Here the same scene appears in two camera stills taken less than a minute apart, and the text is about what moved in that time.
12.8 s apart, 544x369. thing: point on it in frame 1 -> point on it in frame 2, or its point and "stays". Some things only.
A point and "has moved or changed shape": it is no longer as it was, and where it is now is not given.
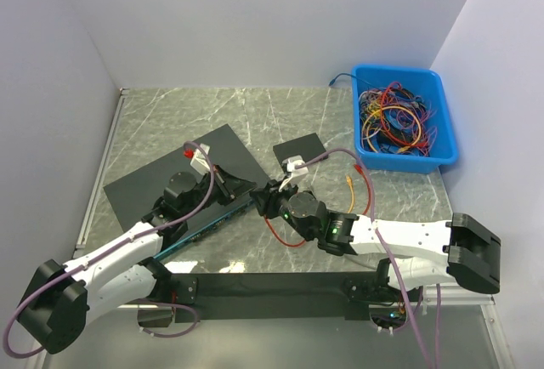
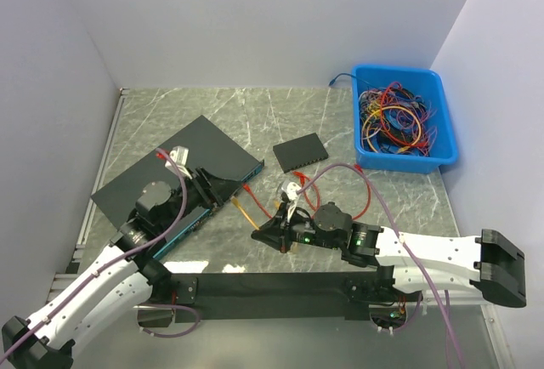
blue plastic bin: x=423 y=82 stays
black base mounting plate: x=223 y=296 stays
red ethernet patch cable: x=288 y=244 has moved or changed shape
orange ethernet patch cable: x=350 y=183 -> x=235 y=202
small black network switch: x=308 y=147 stays
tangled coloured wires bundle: x=394 y=121 stays
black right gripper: x=267 y=198 -> x=277 y=232
